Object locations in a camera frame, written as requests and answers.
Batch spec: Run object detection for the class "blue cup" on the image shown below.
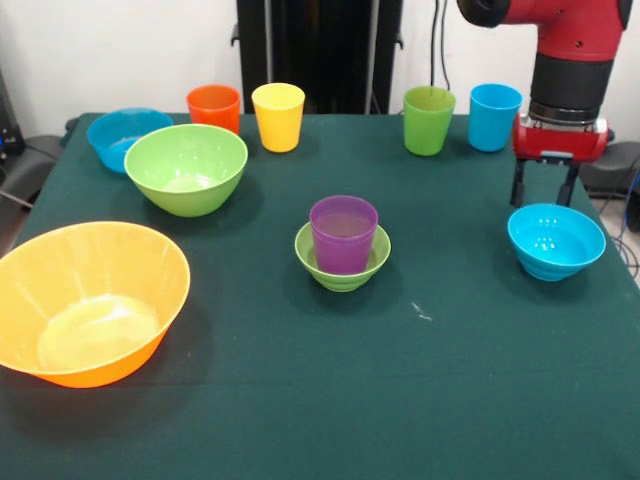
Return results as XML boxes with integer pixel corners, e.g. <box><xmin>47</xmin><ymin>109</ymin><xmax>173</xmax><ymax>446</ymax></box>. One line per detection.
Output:
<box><xmin>468</xmin><ymin>83</ymin><xmax>524</xmax><ymax>153</ymax></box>

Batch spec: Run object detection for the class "red-orange cup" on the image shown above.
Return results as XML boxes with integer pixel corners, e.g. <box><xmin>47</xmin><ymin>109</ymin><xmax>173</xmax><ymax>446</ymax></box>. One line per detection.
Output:
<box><xmin>186</xmin><ymin>84</ymin><xmax>242</xmax><ymax>136</ymax></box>

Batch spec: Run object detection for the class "grey floor base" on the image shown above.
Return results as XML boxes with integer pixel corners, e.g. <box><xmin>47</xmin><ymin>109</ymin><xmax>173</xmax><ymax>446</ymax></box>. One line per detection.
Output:
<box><xmin>0</xmin><ymin>134</ymin><xmax>62</xmax><ymax>207</ymax></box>

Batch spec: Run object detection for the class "small cyan bowl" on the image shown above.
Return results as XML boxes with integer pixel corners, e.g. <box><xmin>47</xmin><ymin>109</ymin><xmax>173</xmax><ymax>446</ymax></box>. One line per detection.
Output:
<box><xmin>506</xmin><ymin>202</ymin><xmax>608</xmax><ymax>282</ymax></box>

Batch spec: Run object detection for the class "large blue bowl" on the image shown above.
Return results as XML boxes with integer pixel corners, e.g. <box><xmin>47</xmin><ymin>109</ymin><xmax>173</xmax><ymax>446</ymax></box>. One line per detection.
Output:
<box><xmin>86</xmin><ymin>107</ymin><xmax>175</xmax><ymax>175</ymax></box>

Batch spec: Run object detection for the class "large green bowl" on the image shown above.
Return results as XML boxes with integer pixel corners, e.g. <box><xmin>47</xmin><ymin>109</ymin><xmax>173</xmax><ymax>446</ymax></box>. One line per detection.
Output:
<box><xmin>123</xmin><ymin>123</ymin><xmax>250</xmax><ymax>218</ymax></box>

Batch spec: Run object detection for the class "large orange bowl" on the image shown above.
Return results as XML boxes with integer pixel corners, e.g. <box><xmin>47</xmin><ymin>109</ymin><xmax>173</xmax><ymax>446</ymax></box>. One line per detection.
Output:
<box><xmin>0</xmin><ymin>221</ymin><xmax>192</xmax><ymax>389</ymax></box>

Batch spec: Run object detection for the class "dark green tablecloth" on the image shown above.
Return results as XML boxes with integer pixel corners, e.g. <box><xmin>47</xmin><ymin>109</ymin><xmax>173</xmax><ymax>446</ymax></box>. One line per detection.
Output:
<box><xmin>0</xmin><ymin>112</ymin><xmax>640</xmax><ymax>480</ymax></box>

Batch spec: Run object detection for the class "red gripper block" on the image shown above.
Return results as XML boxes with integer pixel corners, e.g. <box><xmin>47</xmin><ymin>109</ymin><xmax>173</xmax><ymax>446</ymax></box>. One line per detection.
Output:
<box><xmin>509</xmin><ymin>113</ymin><xmax>611</xmax><ymax>208</ymax></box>

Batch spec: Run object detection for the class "blue cable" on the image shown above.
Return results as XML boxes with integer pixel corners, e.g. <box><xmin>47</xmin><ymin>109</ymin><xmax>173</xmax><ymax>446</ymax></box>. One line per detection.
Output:
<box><xmin>622</xmin><ymin>169</ymin><xmax>640</xmax><ymax>281</ymax></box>

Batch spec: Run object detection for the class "grey base with black knob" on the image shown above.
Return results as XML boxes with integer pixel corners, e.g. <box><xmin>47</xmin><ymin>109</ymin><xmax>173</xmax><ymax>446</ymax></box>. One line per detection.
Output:
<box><xmin>579</xmin><ymin>127</ymin><xmax>640</xmax><ymax>201</ymax></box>

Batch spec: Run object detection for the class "black equipment box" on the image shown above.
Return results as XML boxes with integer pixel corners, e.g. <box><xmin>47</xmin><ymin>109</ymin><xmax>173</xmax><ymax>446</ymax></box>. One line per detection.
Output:
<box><xmin>0</xmin><ymin>69</ymin><xmax>26</xmax><ymax>156</ymax></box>

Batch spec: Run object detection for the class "small green bowl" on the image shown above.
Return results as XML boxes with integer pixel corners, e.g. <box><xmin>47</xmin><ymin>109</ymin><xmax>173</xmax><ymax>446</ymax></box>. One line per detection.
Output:
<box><xmin>294</xmin><ymin>221</ymin><xmax>392</xmax><ymax>293</ymax></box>

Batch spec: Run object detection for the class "purple cup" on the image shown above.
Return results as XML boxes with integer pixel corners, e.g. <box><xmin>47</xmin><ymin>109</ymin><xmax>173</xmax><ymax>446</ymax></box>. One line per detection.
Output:
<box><xmin>308</xmin><ymin>194</ymin><xmax>380</xmax><ymax>276</ymax></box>

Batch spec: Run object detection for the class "black hanging cable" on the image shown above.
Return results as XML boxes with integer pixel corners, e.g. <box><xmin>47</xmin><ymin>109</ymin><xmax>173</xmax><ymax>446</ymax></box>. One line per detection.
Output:
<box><xmin>431</xmin><ymin>0</ymin><xmax>450</xmax><ymax>87</ymax></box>

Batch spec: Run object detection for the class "green cup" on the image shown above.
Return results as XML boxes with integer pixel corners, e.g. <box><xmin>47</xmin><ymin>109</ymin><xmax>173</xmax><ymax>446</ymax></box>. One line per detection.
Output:
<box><xmin>403</xmin><ymin>85</ymin><xmax>457</xmax><ymax>157</ymax></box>

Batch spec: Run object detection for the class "yellow cup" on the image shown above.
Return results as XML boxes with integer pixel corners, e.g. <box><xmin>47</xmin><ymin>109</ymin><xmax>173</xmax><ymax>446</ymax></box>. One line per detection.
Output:
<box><xmin>251</xmin><ymin>82</ymin><xmax>306</xmax><ymax>153</ymax></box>

